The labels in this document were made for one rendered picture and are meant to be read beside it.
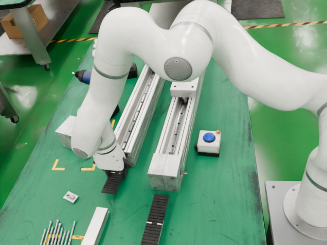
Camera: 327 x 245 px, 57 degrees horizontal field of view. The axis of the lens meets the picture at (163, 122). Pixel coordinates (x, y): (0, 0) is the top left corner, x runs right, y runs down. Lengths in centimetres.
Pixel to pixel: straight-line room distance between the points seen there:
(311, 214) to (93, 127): 64
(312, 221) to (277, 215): 10
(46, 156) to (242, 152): 79
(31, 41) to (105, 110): 262
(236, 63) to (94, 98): 38
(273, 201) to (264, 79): 51
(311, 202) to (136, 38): 62
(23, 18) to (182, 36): 280
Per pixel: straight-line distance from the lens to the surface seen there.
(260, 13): 391
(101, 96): 79
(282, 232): 99
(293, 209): 102
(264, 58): 64
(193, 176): 111
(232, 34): 66
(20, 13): 327
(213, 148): 112
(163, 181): 104
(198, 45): 56
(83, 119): 82
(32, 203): 123
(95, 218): 106
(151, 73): 153
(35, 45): 339
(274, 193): 105
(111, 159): 103
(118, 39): 66
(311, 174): 85
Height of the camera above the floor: 168
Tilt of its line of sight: 43 degrees down
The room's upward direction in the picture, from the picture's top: 11 degrees counter-clockwise
